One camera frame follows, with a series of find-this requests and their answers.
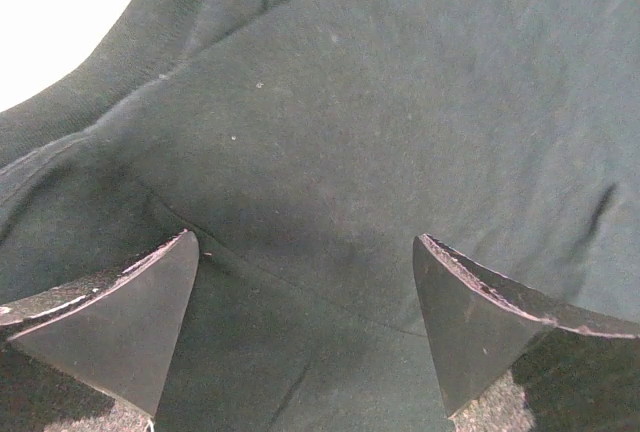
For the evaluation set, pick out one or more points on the black t-shirt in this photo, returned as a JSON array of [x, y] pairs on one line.
[[306, 143]]

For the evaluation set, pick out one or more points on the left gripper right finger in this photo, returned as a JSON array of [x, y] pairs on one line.
[[502, 350]]

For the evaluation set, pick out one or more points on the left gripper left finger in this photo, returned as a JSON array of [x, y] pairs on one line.
[[114, 331]]

